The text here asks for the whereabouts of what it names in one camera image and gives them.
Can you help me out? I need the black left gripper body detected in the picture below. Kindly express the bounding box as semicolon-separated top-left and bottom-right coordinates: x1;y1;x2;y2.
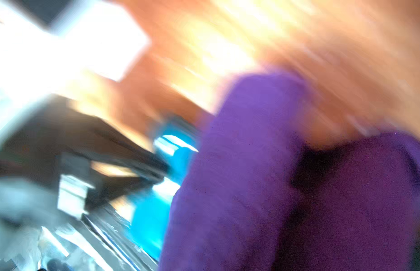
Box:
0;97;168;211

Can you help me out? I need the purple cloth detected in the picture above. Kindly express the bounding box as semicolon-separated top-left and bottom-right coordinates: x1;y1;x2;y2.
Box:
159;72;420;271

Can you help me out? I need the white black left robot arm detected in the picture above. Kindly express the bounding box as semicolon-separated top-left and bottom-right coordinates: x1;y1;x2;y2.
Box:
0;1;168;224

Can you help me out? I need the dark teal rubber boot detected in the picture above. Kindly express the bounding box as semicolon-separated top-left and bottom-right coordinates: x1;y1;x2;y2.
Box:
128;117;200;261

